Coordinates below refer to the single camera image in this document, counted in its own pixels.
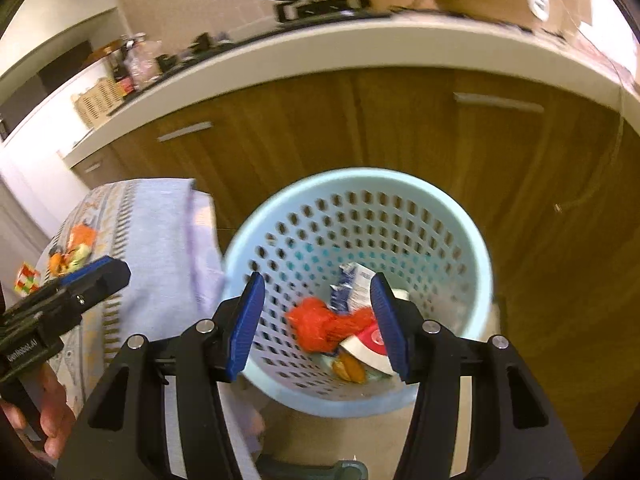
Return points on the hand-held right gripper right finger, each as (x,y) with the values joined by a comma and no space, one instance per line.
(390,332)

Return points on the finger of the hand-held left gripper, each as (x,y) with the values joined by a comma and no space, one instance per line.
(100,280)

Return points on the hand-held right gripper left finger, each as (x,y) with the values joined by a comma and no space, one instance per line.
(247,332)

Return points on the red and white paper bowl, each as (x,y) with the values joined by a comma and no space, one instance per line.
(365,349)

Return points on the orange food scrap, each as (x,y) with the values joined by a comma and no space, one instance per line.
(350,369)

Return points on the dotted snack wrapper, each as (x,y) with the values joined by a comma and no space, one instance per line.
(352,285)

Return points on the orange plastic bag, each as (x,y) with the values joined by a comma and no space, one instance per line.
(315,325)

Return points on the light blue plastic basket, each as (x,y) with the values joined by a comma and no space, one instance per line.
(350,210)

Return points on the person's left hand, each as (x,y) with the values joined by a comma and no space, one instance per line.
(56,410)

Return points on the green vegetable stalk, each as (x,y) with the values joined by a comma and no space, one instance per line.
(77,258)

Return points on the orange carrot pieces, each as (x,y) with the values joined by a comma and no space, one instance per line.
(82,235)

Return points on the colourful puzzle cube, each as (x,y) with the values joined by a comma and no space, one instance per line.
(27,278)

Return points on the patterned tablecloth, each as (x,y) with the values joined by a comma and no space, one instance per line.
(155,240)

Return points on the dark teal plastic base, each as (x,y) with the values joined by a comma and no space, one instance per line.
(315,469)

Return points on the woven utensil basket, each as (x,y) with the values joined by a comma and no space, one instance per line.
(100,102)

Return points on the wooden base cabinet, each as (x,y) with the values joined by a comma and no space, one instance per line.
(400,130)

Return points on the clear plastic bag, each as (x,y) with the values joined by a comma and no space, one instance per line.
(145,62)

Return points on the white kitchen countertop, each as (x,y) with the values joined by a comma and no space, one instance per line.
(300,50)

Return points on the black gas stove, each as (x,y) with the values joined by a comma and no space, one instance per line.
(320,7)

